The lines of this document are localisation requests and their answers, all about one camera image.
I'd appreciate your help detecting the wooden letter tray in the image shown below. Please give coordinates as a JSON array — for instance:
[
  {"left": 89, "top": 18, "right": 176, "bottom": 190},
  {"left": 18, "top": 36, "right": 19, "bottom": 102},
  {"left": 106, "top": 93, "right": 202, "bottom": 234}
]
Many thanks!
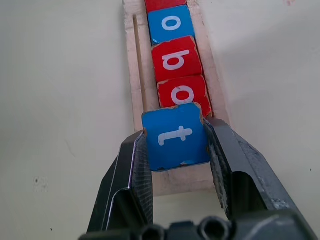
[{"left": 122, "top": 0, "right": 235, "bottom": 199}]

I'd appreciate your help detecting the red letter tile o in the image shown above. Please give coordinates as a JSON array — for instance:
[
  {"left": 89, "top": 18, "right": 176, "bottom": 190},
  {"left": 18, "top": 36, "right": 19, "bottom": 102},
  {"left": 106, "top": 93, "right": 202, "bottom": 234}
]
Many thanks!
[{"left": 156, "top": 74, "right": 214, "bottom": 119}]

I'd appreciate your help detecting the blue letter tile t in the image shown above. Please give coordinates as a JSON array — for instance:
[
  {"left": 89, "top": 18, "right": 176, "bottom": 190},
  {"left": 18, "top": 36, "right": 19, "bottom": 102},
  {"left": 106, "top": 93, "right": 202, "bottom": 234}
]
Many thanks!
[{"left": 141, "top": 101, "right": 211, "bottom": 173}]

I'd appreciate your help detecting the red letter tile r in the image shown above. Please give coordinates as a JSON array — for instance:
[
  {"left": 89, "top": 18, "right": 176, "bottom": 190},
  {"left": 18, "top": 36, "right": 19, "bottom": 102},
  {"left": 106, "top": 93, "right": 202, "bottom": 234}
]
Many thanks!
[{"left": 144, "top": 0, "right": 188, "bottom": 14}]

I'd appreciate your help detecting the blue letter tile o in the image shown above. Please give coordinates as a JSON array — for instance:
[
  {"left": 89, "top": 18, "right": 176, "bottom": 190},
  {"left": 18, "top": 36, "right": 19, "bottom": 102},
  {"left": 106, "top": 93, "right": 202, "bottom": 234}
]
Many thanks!
[{"left": 147, "top": 5, "right": 197, "bottom": 47}]

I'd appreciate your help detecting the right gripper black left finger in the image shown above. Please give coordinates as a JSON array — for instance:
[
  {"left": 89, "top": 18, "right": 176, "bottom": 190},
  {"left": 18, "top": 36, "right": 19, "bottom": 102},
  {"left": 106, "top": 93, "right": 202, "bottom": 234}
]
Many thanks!
[{"left": 86, "top": 130, "right": 155, "bottom": 234}]

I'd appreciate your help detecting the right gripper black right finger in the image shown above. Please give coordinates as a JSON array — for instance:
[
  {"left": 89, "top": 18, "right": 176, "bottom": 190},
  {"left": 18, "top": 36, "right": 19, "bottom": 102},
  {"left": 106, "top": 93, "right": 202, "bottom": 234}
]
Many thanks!
[{"left": 203, "top": 117, "right": 302, "bottom": 222}]

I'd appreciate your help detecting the red letter tile b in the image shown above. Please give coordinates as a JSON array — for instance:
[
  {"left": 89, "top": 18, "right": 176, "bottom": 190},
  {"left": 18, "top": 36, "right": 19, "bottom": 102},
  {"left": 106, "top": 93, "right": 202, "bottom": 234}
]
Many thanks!
[{"left": 151, "top": 35, "right": 205, "bottom": 83}]

